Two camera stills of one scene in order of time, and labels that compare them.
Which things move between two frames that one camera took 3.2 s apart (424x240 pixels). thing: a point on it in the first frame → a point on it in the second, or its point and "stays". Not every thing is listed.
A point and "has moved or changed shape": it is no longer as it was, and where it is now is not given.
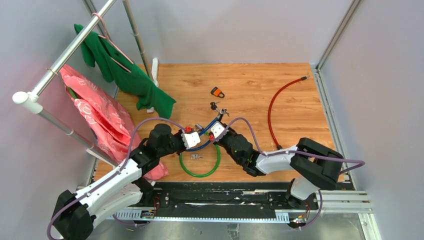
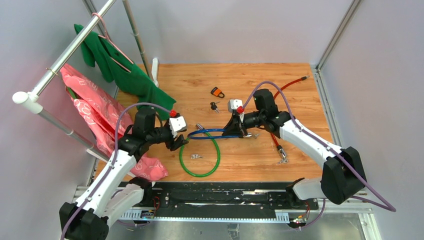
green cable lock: (204, 175) stays
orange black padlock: (216, 91) stays
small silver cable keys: (195, 156) stays
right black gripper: (231, 132) → (236, 124)
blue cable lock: (222, 112) has moved or changed shape
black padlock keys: (214, 106) stays
